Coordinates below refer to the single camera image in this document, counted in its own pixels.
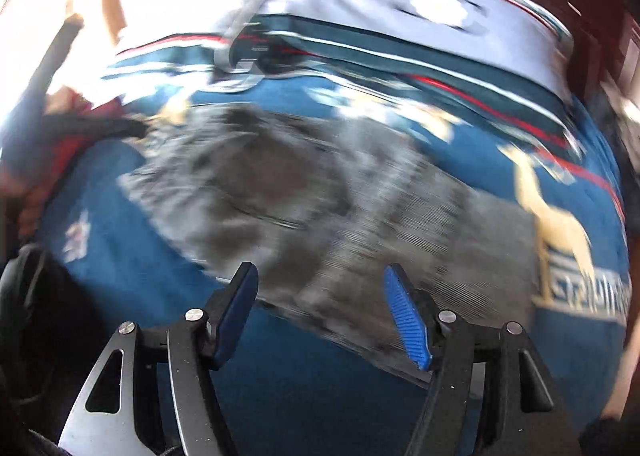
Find teal striped bedding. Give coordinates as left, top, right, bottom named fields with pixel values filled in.
left=102, top=11, right=588, bottom=157

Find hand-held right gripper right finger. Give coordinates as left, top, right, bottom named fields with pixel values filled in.
left=383, top=264, right=582, bottom=456

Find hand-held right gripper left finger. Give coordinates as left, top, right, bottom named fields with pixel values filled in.
left=59, top=262, right=260, bottom=456

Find blue printed blanket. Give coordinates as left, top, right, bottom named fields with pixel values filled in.
left=35, top=71, right=632, bottom=456

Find grey denim pants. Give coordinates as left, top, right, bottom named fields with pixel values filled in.
left=117, top=103, right=543, bottom=377

